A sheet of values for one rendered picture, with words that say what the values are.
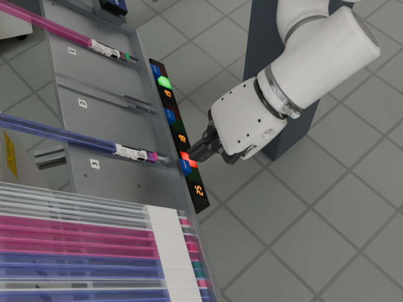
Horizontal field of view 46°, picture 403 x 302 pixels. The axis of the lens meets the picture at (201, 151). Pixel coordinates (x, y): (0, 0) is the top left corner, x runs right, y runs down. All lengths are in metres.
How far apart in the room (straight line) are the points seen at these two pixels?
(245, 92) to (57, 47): 0.31
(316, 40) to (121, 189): 0.34
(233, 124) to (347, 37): 0.21
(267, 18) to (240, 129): 0.56
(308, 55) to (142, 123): 0.31
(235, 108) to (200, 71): 1.12
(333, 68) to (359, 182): 1.03
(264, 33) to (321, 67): 0.62
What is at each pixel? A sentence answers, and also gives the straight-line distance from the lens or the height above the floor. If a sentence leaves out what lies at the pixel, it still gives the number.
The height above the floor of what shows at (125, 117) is 0.77.
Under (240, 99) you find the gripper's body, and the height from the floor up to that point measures 0.83.
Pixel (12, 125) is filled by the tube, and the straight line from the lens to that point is 0.64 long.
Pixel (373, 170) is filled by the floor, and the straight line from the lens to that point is 1.71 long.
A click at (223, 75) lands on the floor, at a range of 1.84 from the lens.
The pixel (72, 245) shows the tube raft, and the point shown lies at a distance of 0.58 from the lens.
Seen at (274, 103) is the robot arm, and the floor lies 0.87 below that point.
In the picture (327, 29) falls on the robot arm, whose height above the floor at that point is 0.96.
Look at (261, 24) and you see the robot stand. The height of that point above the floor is 0.54.
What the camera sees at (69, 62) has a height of 0.83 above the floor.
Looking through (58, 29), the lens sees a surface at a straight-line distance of 0.83.
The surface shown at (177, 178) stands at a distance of 0.77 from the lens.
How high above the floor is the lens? 1.42
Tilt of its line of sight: 60 degrees down
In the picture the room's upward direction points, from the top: straight up
